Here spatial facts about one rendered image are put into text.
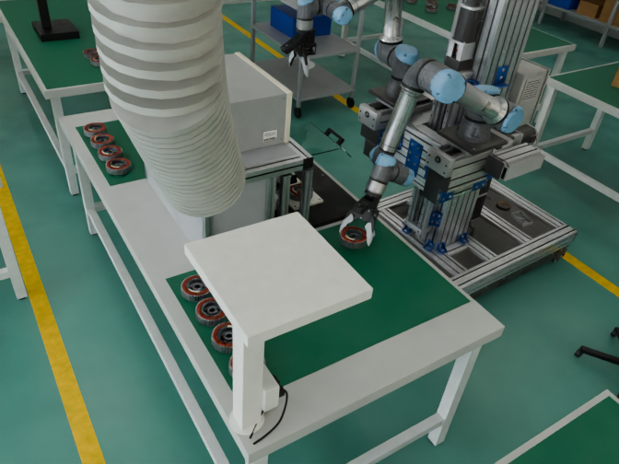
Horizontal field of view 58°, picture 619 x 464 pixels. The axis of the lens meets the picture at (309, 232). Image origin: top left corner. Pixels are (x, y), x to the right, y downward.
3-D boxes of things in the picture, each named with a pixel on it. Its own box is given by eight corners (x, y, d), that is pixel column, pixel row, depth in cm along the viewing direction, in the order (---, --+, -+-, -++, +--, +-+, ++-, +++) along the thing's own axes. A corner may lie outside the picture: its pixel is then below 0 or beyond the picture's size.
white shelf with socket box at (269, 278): (288, 319, 190) (297, 211, 163) (350, 400, 166) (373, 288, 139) (192, 357, 174) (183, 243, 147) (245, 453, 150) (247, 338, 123)
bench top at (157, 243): (232, 97, 342) (232, 88, 339) (501, 336, 199) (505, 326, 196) (60, 125, 296) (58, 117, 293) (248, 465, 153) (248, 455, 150)
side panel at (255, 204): (268, 241, 224) (271, 172, 204) (272, 245, 222) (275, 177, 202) (203, 261, 211) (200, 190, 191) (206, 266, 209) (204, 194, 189)
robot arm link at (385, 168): (402, 160, 216) (388, 155, 211) (392, 187, 218) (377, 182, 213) (390, 156, 222) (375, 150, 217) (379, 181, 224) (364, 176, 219)
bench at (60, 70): (141, 74, 532) (132, -9, 487) (223, 165, 411) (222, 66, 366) (15, 91, 481) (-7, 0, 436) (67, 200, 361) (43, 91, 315)
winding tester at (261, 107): (239, 98, 243) (239, 52, 231) (289, 142, 215) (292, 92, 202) (151, 112, 225) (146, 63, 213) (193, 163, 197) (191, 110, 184)
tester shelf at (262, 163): (233, 97, 254) (233, 87, 251) (312, 168, 210) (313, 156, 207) (138, 112, 234) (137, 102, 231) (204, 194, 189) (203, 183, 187)
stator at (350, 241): (348, 228, 228) (349, 221, 225) (372, 239, 223) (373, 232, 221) (333, 242, 220) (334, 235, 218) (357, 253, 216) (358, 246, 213)
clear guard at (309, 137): (321, 133, 247) (321, 120, 244) (351, 157, 232) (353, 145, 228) (254, 146, 232) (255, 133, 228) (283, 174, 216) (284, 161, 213)
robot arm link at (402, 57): (399, 80, 269) (404, 52, 261) (384, 70, 278) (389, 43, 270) (419, 77, 274) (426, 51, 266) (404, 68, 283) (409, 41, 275)
